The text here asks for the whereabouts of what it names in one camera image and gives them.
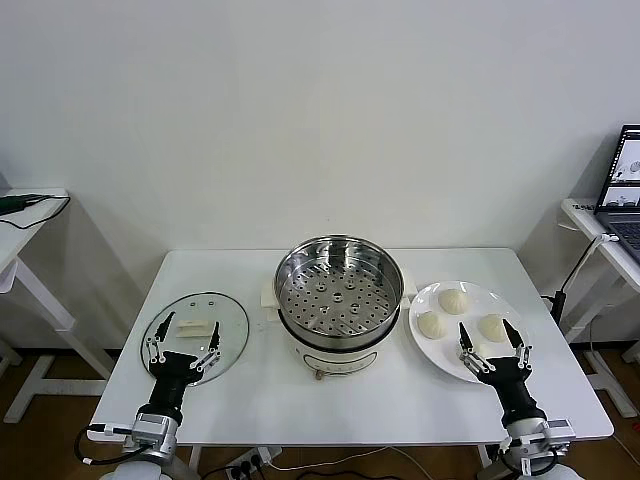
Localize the grey open laptop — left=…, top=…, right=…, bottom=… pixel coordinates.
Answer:
left=593, top=123, right=640, bottom=264

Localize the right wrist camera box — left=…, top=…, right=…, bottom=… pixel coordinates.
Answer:
left=546, top=419, right=575, bottom=442

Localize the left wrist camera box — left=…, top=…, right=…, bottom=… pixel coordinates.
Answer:
left=87, top=423, right=135, bottom=437

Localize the round glass pot lid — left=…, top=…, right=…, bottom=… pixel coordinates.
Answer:
left=138, top=291, right=250, bottom=386

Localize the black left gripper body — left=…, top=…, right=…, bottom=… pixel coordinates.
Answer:
left=148, top=350, right=199, bottom=414

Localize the white power strip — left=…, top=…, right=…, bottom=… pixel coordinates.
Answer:
left=223, top=446, right=284, bottom=480

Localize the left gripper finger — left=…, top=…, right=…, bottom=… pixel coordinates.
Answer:
left=144, top=311, right=177, bottom=367
left=192, top=321, right=222, bottom=374

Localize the thin black cable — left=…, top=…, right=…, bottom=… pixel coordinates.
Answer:
left=0, top=192, right=72, bottom=232

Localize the white side table with laptop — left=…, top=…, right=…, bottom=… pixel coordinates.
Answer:
left=558, top=197, right=640, bottom=419

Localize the stainless steel steamer basket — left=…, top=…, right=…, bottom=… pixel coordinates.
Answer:
left=273, top=235, right=404, bottom=351

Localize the white side table with cable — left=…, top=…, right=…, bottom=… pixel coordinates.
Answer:
left=0, top=187, right=119, bottom=426

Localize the white laptop charger cable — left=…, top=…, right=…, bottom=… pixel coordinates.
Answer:
left=562, top=232, right=621, bottom=291

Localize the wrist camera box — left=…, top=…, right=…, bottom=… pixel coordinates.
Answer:
left=87, top=423, right=135, bottom=437
left=546, top=419, right=575, bottom=442

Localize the black power adapter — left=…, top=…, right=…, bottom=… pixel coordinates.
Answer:
left=541, top=288, right=569, bottom=321

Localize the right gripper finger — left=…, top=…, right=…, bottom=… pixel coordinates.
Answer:
left=503, top=318, right=533, bottom=373
left=457, top=321, right=494, bottom=378

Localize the white round plate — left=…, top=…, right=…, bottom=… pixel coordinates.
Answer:
left=408, top=280, right=532, bottom=385

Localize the white electric cooker base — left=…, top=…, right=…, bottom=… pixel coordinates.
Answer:
left=258, top=273, right=418, bottom=384

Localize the green handheld device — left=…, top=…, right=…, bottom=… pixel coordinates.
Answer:
left=0, top=193, right=41, bottom=214

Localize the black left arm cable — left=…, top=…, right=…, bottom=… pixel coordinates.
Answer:
left=74, top=425, right=144, bottom=469

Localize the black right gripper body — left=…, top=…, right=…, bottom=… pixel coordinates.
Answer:
left=480, top=356, right=539, bottom=424

